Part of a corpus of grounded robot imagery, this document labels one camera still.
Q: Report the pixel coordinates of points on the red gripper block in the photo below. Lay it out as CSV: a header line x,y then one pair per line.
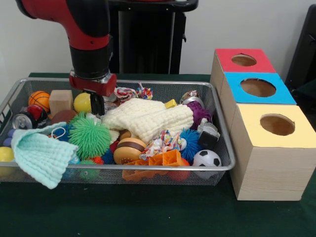
x,y
94,85

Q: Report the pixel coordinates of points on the cream yellow cloth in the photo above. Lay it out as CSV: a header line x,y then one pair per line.
x,y
148,118

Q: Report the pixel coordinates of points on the mint green cloth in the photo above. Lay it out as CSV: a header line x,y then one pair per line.
x,y
42,158

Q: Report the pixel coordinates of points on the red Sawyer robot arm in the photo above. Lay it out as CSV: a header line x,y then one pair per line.
x,y
84,29

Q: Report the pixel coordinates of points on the clear shallow bin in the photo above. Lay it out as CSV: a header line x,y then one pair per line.
x,y
163,89

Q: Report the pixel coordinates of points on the wooden box with three holes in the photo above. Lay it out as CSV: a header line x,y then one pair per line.
x,y
266,173

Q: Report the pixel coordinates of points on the yellow ball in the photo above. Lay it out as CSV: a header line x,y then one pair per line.
x,y
82,102

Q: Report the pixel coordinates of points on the small green spiky ball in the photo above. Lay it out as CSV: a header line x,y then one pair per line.
x,y
90,137

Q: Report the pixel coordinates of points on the brown rubber ball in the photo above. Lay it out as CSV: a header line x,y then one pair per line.
x,y
63,117

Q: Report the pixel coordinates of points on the pale wooden block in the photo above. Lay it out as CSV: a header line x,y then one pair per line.
x,y
60,101

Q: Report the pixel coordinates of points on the toy burger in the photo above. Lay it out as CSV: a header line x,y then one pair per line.
x,y
129,151

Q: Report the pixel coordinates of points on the small orange basketball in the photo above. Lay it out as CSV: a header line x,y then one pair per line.
x,y
39,99

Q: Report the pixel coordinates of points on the colourful dotted packet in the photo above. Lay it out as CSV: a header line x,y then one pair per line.
x,y
163,143

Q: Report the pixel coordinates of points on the silver can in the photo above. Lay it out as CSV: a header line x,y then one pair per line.
x,y
22,121

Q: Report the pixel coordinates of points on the orange plastic toy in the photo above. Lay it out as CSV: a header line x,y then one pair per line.
x,y
158,163

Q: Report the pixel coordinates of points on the dark green table cloth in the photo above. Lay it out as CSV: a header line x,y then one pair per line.
x,y
148,212

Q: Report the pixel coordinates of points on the black and white soccer ball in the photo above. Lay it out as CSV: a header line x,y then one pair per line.
x,y
207,159

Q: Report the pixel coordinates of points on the black stand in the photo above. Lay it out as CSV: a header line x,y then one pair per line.
x,y
306,59

